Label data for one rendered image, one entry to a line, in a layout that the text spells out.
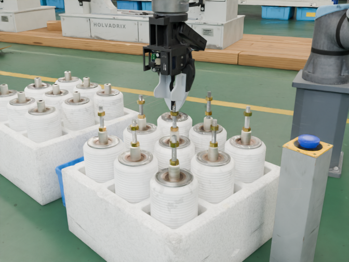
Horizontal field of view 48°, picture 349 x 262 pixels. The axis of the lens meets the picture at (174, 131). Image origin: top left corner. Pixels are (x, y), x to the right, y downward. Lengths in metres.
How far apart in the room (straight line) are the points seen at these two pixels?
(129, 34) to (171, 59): 2.43
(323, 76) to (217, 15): 1.76
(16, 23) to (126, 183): 3.23
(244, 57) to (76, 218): 2.02
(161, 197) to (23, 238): 0.46
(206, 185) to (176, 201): 0.11
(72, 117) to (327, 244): 0.78
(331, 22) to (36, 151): 0.91
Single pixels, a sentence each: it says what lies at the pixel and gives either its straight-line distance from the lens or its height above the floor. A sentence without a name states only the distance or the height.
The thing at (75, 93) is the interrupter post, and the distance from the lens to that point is 1.22.
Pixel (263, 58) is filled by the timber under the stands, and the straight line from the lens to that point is 2.76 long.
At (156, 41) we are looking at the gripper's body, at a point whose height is 0.50.
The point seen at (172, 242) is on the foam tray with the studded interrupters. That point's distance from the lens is 0.73.
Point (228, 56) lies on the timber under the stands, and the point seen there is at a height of 0.05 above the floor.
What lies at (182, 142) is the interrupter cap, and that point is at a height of 0.25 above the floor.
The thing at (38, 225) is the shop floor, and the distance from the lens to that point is 1.13.
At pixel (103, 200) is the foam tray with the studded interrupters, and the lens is 0.86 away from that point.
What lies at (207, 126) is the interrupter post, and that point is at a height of 0.26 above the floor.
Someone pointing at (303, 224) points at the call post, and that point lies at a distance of 0.83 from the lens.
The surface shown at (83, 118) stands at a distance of 1.21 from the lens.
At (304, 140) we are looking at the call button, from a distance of 0.78.
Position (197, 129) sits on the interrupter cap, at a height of 0.25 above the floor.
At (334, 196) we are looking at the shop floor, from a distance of 1.28.
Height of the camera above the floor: 0.63
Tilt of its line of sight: 23 degrees down
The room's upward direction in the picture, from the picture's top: straight up
